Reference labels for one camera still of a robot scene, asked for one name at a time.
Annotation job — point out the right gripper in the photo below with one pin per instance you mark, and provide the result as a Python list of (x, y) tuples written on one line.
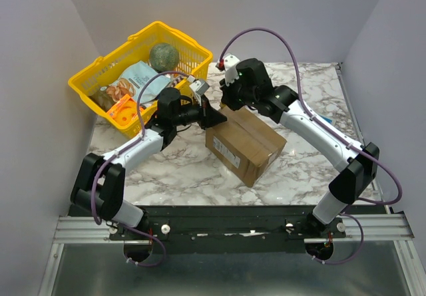
[(228, 97)]

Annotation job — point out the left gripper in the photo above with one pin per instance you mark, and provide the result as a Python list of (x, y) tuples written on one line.
[(208, 116)]

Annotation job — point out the brown cardboard express box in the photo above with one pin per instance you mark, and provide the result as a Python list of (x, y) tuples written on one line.
[(245, 144)]

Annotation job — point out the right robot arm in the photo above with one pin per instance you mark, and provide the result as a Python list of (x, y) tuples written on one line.
[(247, 83)]

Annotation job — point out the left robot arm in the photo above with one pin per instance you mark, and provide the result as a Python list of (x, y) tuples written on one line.
[(99, 187)]

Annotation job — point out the blue white product box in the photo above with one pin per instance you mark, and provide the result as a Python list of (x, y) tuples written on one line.
[(329, 120)]

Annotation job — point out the green melon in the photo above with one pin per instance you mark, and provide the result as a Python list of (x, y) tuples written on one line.
[(164, 57)]

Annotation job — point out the orange toy package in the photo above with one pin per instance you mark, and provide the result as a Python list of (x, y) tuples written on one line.
[(124, 111)]

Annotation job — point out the light blue snack bag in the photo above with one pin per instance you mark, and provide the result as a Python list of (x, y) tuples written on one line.
[(132, 81)]

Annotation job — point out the yellow plastic shopping basket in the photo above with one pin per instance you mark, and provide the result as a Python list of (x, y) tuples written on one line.
[(194, 60)]

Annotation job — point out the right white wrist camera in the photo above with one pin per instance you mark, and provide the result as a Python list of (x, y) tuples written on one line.
[(228, 66)]

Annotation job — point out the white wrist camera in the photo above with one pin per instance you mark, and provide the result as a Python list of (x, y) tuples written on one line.
[(228, 66), (198, 87)]

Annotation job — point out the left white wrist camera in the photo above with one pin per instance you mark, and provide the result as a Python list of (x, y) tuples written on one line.
[(198, 87)]

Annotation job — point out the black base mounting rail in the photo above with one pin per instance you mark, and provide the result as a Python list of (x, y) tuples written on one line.
[(174, 230)]

